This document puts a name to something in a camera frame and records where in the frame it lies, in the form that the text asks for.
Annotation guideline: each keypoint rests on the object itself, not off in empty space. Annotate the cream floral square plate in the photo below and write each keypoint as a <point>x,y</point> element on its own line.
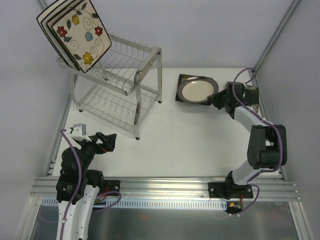
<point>83,34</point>
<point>46,19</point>

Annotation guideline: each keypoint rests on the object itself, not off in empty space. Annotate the round cream plate brown rim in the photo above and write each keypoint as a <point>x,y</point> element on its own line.
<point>196,89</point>

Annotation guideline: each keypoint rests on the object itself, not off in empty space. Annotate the black dahlia square plate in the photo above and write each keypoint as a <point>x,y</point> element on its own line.
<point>251,97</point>

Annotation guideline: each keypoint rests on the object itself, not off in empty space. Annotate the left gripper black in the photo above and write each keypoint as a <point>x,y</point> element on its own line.
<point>95,144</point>

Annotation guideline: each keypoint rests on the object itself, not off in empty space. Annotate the aluminium mounting rail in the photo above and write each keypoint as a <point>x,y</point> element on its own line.
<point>194,188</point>

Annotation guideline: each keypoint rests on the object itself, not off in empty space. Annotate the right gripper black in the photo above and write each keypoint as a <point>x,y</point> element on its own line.
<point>225,97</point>

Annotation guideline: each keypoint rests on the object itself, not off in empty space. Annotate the left aluminium frame post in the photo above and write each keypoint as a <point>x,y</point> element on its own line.
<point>42,4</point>

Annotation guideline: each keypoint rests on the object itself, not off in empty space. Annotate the aluminium frame post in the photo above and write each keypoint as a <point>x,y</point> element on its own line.
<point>276,34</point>
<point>42,4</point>

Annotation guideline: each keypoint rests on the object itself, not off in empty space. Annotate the slotted cable duct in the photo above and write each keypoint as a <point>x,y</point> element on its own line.
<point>130,203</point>

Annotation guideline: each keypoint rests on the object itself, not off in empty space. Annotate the white square plate black rim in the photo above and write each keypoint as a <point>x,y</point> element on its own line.
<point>38,20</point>

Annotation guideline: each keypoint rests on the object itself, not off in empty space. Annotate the right aluminium frame post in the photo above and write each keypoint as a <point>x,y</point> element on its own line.
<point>276,34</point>

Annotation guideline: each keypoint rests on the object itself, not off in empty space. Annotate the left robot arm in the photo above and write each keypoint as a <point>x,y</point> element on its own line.
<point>78,186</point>

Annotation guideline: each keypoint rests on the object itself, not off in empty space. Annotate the steel two-tier dish rack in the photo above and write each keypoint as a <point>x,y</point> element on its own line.
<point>122,87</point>

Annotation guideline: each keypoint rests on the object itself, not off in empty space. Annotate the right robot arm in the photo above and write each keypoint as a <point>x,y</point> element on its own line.
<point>267,146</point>

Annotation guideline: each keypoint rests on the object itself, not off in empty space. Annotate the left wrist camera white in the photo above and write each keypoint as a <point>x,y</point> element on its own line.
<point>78,132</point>

